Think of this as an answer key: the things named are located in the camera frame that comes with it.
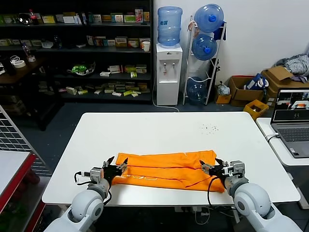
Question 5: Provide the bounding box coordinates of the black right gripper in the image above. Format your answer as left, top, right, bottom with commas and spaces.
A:
199, 158, 230, 178

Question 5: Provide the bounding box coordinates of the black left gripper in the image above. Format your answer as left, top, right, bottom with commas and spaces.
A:
103, 156, 129, 182

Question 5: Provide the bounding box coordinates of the orange t-shirt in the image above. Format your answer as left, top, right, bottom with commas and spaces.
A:
110, 149, 225, 193

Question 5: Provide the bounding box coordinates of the pile of striped clothes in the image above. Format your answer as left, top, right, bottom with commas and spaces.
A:
275, 54, 309, 83

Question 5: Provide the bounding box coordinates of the white power strip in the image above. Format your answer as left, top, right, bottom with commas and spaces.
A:
174, 206, 211, 214

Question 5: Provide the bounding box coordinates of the white side table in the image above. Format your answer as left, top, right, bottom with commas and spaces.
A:
255, 117, 309, 210

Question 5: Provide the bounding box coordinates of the small cardboard box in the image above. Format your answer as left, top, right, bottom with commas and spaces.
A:
214, 93, 232, 105

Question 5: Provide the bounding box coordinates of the yellow plastic bin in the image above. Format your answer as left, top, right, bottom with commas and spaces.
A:
243, 99, 269, 121

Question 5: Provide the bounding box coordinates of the open brown cardboard box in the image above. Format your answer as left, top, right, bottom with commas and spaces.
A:
228, 76, 265, 107

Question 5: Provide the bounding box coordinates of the crumpled clear plastic bag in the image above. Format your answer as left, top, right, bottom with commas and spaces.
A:
216, 81, 230, 96

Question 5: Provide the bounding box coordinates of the grey open laptop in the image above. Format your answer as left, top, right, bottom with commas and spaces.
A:
270, 88, 309, 159

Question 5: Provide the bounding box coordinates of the blue shopping bag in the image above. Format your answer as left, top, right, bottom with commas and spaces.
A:
244, 73, 269, 92

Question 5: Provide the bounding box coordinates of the white metal jug rack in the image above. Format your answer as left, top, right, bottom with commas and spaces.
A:
183, 15, 227, 106

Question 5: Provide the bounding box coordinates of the white water dispenser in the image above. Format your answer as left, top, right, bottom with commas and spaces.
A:
155, 43, 183, 106

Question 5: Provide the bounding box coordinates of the red framed white cart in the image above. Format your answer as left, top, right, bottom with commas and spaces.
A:
0, 150, 46, 232

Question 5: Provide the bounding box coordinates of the large brown cardboard box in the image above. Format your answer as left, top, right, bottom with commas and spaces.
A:
262, 66, 309, 107

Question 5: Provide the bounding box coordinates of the black shelving unit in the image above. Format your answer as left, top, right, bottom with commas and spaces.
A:
0, 0, 155, 105

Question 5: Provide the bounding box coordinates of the brown wooden table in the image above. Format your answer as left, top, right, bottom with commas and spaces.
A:
0, 58, 65, 131

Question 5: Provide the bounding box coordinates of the dark blue bottle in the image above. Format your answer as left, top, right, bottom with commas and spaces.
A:
53, 35, 63, 50

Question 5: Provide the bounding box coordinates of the clear plastic bottle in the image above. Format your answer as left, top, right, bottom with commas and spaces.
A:
22, 44, 37, 63

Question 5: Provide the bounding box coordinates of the black cylinder flask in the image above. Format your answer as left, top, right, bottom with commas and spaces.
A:
1, 57, 16, 75

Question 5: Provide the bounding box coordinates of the upright blue water jug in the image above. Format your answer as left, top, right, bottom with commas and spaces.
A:
157, 6, 183, 47

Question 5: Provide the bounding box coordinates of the cola bottle red label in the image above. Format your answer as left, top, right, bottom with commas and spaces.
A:
28, 9, 39, 26

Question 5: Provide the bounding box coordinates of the shiny glass globe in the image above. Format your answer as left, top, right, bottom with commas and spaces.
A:
16, 13, 31, 25

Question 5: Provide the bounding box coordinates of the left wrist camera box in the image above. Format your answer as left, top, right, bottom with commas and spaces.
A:
89, 167, 104, 182

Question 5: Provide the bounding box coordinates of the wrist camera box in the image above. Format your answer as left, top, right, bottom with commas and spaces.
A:
228, 161, 246, 179
89, 167, 104, 182

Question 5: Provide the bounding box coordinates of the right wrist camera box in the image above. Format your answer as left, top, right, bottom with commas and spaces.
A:
228, 161, 246, 179

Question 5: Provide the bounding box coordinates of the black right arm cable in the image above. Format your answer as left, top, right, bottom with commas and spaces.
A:
207, 176, 219, 207

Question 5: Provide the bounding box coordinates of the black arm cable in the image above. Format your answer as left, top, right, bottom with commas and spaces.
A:
74, 171, 112, 206
207, 176, 219, 207

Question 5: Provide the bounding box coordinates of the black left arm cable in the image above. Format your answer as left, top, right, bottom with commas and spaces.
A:
74, 171, 112, 206

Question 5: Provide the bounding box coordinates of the white dispenser power cable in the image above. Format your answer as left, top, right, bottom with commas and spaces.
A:
152, 79, 181, 113

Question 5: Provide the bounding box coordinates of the white wire grid panel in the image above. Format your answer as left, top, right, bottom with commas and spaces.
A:
0, 104, 46, 167

